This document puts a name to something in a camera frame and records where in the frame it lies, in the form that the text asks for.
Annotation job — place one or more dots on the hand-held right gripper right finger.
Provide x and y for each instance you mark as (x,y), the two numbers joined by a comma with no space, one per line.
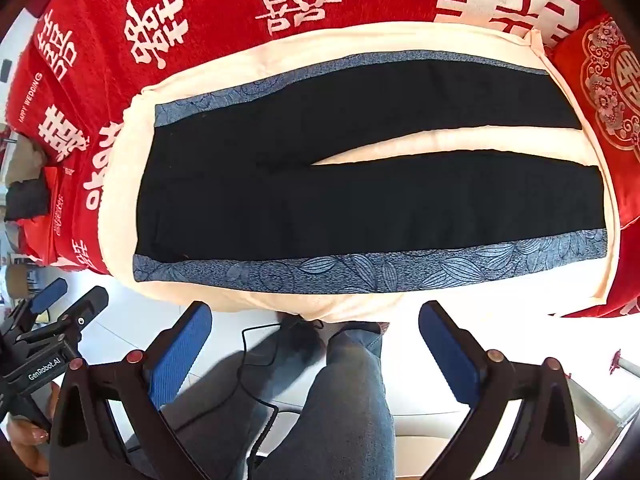
(450,355)

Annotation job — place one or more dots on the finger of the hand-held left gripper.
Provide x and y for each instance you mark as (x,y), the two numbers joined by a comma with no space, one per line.
(87,305)
(49,295)

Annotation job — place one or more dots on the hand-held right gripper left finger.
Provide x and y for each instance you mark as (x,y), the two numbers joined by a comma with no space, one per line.
(180,355)

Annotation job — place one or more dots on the black pants with blue stripes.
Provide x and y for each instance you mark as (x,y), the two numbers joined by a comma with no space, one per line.
(350,210)

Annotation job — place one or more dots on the person's left hand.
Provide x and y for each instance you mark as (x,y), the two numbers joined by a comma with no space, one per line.
(27,440)

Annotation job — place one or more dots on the dark cloth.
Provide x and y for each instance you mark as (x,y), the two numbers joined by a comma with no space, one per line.
(27,200)

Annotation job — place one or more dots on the person's leg in jeans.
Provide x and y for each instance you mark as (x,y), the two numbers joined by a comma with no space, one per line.
(340,410)

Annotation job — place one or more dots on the cream blanket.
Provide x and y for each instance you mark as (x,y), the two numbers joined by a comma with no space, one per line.
(210,67)

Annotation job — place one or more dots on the red patterned cushion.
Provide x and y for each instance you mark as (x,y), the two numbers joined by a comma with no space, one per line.
(582,90)

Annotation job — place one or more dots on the metal frame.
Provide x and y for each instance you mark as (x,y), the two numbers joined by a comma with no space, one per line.
(600,405)

